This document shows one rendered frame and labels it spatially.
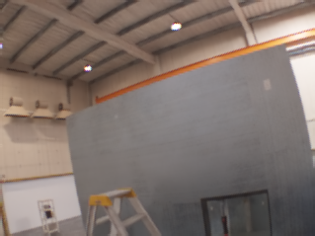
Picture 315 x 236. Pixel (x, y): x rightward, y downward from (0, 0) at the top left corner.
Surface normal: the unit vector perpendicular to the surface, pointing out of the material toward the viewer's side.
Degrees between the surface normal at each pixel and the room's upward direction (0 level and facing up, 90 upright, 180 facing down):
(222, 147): 90
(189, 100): 90
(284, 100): 90
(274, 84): 90
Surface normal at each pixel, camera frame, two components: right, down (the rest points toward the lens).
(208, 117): -0.51, -0.04
